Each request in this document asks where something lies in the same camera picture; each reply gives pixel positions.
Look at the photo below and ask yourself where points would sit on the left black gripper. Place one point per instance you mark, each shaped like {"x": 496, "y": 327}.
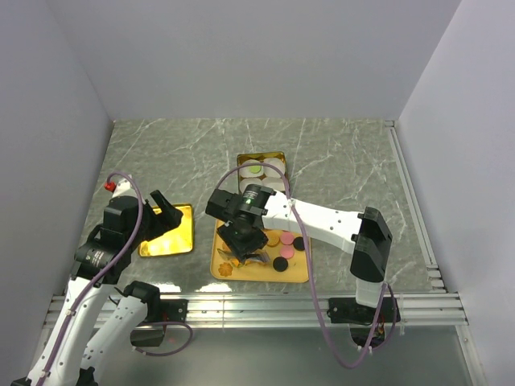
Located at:
{"x": 168, "y": 219}

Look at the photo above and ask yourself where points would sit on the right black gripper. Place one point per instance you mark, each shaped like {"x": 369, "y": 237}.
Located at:
{"x": 240, "y": 249}

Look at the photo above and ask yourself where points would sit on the round dotted biscuit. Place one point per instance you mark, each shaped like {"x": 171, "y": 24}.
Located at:
{"x": 273, "y": 239}

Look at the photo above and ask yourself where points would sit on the gold tin lid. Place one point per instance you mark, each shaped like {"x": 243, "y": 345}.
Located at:
{"x": 175, "y": 242}

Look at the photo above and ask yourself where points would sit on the dark green cookie tin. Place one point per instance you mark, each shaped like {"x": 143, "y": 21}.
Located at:
{"x": 260, "y": 156}

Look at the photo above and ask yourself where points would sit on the green round cookie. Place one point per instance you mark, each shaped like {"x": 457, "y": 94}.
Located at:
{"x": 254, "y": 170}

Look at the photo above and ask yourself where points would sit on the metal serving tongs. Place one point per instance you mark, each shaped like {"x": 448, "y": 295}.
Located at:
{"x": 259, "y": 257}

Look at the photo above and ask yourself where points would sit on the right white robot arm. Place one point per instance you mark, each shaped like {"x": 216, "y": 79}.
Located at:
{"x": 364, "y": 235}

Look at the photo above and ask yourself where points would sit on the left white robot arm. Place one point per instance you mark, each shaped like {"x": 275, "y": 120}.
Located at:
{"x": 76, "y": 353}

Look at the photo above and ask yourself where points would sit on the swirl cookie bottom left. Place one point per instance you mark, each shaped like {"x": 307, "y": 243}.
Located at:
{"x": 225, "y": 269}

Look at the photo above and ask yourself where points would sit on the pink sandwich cookie upper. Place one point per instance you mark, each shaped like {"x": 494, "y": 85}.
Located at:
{"x": 287, "y": 238}

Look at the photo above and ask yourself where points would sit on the pink sandwich cookie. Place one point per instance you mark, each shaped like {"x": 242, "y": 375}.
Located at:
{"x": 287, "y": 251}
{"x": 287, "y": 238}

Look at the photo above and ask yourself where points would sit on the yellow plastic tray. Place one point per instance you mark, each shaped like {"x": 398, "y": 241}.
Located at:
{"x": 297, "y": 271}

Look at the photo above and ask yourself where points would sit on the black sandwich cookie lower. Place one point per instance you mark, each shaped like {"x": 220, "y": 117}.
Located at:
{"x": 280, "y": 264}

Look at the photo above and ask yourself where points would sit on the black sandwich cookie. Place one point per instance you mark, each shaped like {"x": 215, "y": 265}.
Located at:
{"x": 280, "y": 264}
{"x": 298, "y": 243}

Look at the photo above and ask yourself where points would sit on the pink sandwich cookie lower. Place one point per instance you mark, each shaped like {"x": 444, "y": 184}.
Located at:
{"x": 287, "y": 251}

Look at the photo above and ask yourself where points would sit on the white paper cup front left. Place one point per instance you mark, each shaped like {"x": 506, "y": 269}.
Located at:
{"x": 243, "y": 184}

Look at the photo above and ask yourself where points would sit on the white paper cup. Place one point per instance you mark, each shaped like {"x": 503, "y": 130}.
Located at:
{"x": 244, "y": 174}
{"x": 274, "y": 183}
{"x": 243, "y": 184}
{"x": 273, "y": 167}

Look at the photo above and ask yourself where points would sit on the black sandwich cookie right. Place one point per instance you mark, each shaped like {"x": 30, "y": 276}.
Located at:
{"x": 298, "y": 243}

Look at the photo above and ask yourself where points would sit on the white paper cup front right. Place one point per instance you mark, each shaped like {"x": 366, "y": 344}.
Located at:
{"x": 274, "y": 183}

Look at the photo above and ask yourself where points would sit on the white paper cup back left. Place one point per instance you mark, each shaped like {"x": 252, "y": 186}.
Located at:
{"x": 244, "y": 174}

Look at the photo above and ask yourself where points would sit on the white paper cup back right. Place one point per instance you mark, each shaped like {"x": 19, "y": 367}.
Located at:
{"x": 273, "y": 167}

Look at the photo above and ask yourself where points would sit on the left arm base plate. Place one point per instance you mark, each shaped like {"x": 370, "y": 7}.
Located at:
{"x": 148, "y": 335}

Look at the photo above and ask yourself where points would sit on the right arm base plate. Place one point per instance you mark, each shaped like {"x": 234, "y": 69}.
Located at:
{"x": 348, "y": 311}

